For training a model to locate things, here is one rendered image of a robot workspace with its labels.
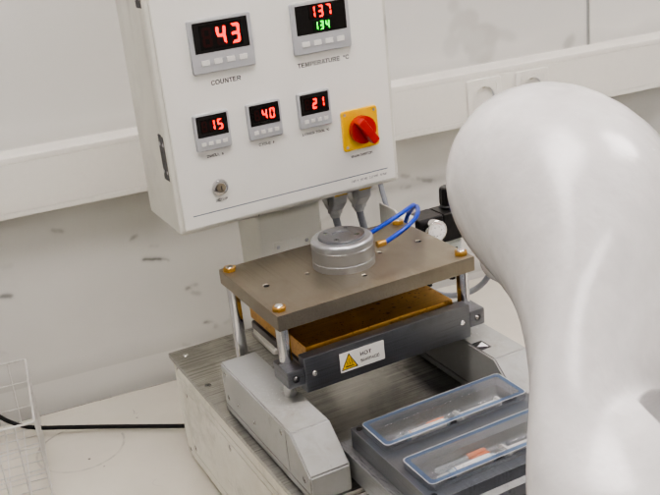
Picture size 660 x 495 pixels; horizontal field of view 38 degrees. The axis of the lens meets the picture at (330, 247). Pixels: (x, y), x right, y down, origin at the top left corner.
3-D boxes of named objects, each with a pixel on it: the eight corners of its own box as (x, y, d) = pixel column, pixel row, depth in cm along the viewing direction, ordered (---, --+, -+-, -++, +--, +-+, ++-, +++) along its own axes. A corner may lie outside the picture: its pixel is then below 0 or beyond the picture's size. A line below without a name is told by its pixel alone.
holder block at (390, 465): (352, 447, 108) (350, 427, 107) (498, 391, 116) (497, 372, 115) (434, 523, 94) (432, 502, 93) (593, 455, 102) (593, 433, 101)
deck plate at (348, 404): (168, 357, 144) (167, 352, 143) (371, 295, 158) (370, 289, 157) (305, 516, 105) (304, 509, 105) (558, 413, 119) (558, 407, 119)
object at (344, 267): (210, 316, 133) (196, 228, 128) (404, 258, 145) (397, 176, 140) (286, 387, 112) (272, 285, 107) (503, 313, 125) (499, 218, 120)
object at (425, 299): (251, 327, 128) (243, 260, 125) (395, 283, 137) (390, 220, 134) (309, 378, 114) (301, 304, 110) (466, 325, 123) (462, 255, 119)
